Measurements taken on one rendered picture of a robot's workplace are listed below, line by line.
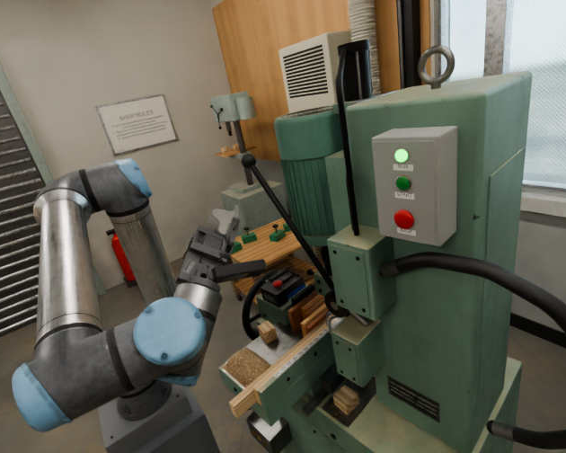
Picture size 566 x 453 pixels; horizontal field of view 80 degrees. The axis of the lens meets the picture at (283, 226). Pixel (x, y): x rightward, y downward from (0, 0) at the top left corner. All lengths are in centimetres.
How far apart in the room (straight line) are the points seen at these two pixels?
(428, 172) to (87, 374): 51
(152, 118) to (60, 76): 78
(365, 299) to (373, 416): 40
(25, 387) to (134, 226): 57
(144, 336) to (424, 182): 43
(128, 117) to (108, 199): 273
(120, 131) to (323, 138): 305
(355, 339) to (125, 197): 67
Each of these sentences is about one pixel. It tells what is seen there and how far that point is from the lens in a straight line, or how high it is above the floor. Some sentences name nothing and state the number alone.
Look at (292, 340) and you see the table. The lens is 102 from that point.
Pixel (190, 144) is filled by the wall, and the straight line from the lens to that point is 384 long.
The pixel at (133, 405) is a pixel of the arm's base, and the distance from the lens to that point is 138.
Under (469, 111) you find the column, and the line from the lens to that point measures 52.
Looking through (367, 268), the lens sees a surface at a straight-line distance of 60.
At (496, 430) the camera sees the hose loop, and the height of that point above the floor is 96.
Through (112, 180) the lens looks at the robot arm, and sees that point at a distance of 96.
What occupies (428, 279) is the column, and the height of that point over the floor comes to 122.
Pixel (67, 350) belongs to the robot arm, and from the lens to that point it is 54.
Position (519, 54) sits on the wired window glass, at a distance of 208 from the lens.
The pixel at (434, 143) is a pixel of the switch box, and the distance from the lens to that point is 48.
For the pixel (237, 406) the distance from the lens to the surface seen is 87.
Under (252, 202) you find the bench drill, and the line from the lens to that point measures 313.
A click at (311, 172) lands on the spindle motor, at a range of 75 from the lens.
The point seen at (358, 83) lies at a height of 155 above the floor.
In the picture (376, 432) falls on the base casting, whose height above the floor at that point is 80.
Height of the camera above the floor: 157
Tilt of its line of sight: 23 degrees down
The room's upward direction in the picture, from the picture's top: 12 degrees counter-clockwise
